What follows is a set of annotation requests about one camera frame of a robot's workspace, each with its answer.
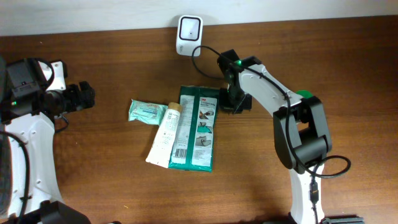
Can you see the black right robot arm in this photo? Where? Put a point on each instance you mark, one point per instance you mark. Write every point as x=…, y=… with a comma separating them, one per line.
x=301, y=135

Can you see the green lid jar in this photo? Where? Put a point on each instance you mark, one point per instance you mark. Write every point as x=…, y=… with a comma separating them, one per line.
x=305, y=94

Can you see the green glove package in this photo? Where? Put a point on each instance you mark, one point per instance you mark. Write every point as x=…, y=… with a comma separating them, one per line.
x=193, y=146

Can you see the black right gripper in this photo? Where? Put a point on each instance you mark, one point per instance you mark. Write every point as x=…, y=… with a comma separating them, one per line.
x=224, y=102

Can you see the white barcode scanner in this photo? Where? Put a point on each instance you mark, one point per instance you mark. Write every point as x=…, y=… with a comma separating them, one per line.
x=189, y=35

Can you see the white cream tube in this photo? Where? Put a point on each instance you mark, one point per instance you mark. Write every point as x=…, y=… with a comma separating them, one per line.
x=162, y=146

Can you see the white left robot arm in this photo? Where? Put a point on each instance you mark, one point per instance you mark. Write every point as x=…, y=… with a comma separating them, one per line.
x=29, y=189

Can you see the mint wipes pack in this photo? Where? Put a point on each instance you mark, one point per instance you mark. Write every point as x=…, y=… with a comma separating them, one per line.
x=148, y=113

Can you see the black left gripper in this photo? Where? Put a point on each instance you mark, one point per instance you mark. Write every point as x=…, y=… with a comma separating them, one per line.
x=78, y=96

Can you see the grey plastic basket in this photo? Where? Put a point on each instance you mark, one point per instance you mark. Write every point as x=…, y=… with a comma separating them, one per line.
x=6, y=175

